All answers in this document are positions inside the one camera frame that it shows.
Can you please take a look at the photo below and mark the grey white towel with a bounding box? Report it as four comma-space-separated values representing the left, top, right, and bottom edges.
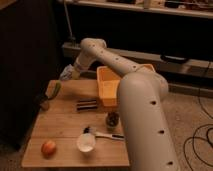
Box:
59, 64, 74, 81

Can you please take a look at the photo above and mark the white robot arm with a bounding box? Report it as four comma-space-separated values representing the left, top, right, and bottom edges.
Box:
73, 38, 181, 171

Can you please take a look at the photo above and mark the orange plastic tray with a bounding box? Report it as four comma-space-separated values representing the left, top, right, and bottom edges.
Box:
96, 63, 157, 108

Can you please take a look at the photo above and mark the green cucumber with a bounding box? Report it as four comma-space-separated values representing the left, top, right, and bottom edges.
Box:
48, 82, 61, 100

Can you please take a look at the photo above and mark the striped dark block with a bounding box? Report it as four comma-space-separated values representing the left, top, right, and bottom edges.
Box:
76, 99, 98, 111

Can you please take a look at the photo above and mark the glass jar with dark contents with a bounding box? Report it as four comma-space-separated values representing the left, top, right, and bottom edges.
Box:
105, 112, 119, 129

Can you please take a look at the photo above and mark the red apple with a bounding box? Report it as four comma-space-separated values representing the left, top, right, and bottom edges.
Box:
41, 140, 56, 157

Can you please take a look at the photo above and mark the white handled brush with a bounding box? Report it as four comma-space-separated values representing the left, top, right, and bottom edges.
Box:
83, 126, 125, 141

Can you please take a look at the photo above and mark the black handle on rail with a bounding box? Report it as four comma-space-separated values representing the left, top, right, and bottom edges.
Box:
160, 55, 189, 64

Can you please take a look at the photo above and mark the grey metal shelf rail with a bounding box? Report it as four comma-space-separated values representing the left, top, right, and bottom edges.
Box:
62, 38, 213, 78

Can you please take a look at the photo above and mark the black cable on floor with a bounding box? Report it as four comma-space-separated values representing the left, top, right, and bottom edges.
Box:
182, 61, 213, 171

